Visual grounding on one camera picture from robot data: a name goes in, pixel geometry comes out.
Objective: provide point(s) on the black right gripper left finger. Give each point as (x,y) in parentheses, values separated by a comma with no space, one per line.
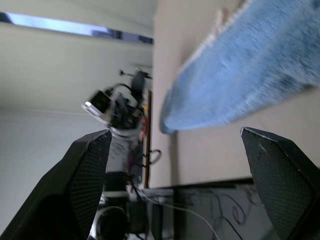
(62,185)

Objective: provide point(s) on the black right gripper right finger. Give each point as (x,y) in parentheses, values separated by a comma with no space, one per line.
(285,180)

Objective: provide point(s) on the blue towel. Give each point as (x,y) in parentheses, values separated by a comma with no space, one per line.
(240,72)

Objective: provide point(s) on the black glossy panel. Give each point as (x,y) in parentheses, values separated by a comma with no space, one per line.
(215,212)

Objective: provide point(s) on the brown wooden post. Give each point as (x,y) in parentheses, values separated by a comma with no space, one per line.
(147,140)

